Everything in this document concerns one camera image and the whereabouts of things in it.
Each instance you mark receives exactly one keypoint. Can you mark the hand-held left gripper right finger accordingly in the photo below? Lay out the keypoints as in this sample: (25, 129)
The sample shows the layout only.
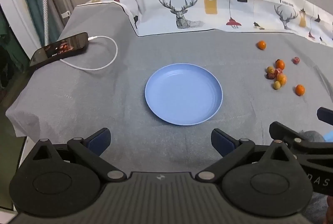
(223, 141)

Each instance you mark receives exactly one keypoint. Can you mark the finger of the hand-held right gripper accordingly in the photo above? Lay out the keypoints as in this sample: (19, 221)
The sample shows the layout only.
(326, 116)
(282, 131)

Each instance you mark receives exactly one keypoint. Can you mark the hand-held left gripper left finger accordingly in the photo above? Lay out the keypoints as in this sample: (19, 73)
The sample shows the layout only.
(98, 140)

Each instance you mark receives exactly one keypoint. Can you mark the orange tangerine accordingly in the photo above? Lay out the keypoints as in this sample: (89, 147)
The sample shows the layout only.
(261, 45)
(299, 89)
(280, 65)

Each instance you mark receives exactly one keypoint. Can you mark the yellow-green small fruit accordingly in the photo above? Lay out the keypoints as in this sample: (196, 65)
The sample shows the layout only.
(276, 85)
(270, 69)

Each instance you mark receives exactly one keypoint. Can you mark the plastic-wrapped tangerine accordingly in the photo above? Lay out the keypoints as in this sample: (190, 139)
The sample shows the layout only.
(282, 79)

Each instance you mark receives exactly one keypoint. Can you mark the light blue plate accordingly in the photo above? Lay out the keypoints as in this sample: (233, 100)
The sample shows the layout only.
(183, 95)

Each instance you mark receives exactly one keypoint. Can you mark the light blue item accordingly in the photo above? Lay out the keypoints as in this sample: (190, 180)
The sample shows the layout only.
(329, 136)

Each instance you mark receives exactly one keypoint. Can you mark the grey fleece clothing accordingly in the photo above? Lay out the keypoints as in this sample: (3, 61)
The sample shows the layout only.
(313, 136)

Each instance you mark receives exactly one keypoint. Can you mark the grey bed sheet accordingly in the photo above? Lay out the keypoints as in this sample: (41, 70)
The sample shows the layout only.
(78, 99)

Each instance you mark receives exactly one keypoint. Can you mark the red wrapped candy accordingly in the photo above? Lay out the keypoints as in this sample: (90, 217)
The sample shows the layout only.
(296, 60)
(278, 71)

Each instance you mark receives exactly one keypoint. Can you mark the black smartphone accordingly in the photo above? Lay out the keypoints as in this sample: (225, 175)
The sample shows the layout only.
(59, 48)

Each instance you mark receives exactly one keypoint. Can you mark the small white clip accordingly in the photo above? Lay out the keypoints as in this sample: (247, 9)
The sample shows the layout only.
(65, 13)

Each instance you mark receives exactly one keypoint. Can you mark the teal curtain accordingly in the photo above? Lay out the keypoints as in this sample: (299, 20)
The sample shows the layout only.
(31, 0)

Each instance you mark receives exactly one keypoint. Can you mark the white frame panel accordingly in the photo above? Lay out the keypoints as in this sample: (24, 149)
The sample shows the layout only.
(13, 5)

